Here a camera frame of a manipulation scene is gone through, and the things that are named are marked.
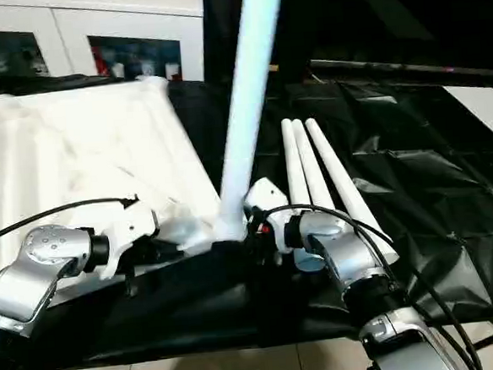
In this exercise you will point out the white plastic table leg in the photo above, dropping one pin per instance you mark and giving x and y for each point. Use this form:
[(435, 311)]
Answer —
[(343, 178), (294, 169), (252, 87), (313, 167)]

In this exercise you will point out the white plastic table top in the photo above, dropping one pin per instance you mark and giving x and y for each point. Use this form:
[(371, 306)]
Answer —
[(79, 154)]

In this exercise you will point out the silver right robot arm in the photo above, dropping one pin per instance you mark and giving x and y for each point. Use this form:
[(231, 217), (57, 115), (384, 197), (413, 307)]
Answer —
[(353, 262)]

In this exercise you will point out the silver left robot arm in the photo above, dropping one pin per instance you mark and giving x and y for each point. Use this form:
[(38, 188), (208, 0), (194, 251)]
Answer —
[(28, 272)]

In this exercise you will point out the long black rod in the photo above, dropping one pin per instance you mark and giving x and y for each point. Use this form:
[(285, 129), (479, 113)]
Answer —
[(412, 69)]

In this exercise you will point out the white glass-door cabinet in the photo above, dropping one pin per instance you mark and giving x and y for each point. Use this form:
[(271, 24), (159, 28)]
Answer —
[(91, 18)]

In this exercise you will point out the white paper sheet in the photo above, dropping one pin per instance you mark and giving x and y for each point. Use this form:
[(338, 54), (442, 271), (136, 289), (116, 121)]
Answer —
[(486, 109)]

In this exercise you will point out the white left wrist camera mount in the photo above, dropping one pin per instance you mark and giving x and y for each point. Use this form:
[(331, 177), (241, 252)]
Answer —
[(127, 227)]

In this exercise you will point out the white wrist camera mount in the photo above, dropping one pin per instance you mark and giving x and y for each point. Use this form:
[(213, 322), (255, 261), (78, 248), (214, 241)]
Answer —
[(127, 227), (268, 196)]

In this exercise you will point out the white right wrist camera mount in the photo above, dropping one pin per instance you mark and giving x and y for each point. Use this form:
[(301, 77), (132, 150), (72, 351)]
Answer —
[(268, 196)]

